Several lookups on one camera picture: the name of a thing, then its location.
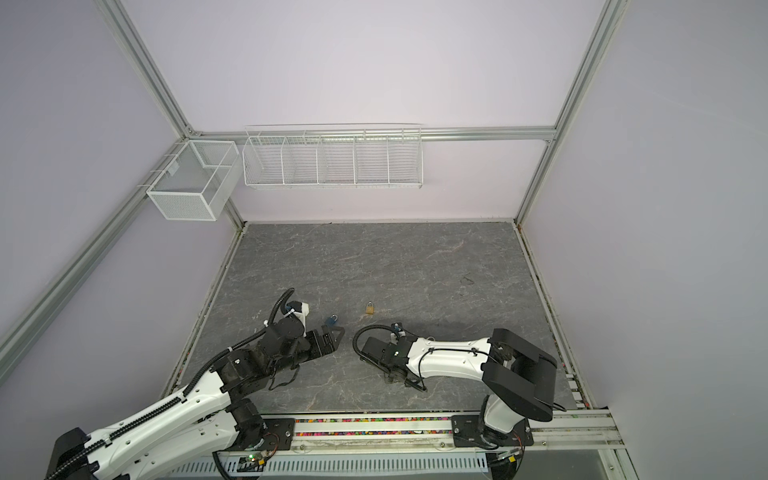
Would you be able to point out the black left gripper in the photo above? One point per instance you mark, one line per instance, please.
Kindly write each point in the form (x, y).
(331, 345)

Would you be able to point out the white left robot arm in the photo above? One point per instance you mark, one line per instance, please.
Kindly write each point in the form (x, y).
(212, 413)

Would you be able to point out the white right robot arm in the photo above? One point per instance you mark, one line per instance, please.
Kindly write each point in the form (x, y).
(519, 376)

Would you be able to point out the small white mesh basket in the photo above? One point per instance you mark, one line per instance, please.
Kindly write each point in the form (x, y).
(198, 181)

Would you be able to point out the aluminium horizontal back bar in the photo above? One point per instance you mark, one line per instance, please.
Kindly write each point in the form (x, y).
(438, 134)

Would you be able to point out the aluminium left side bar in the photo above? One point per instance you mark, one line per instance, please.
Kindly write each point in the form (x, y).
(18, 340)

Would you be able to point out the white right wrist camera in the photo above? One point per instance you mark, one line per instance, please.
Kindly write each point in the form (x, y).
(397, 331)

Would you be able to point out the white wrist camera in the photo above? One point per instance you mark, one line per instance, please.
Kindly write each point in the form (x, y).
(297, 310)
(397, 331)

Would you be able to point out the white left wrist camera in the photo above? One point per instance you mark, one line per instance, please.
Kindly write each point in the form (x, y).
(297, 310)

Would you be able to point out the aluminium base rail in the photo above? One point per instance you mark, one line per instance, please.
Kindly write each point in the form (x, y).
(387, 446)

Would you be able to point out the long white wire basket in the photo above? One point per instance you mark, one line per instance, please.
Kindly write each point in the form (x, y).
(282, 156)

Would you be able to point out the aluminium frame corner post left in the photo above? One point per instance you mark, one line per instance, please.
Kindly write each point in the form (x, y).
(125, 33)

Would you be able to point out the aluminium frame corner post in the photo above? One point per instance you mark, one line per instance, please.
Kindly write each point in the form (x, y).
(608, 22)
(125, 33)

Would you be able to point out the aluminium frame corner post right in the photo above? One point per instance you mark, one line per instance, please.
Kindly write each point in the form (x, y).
(608, 22)

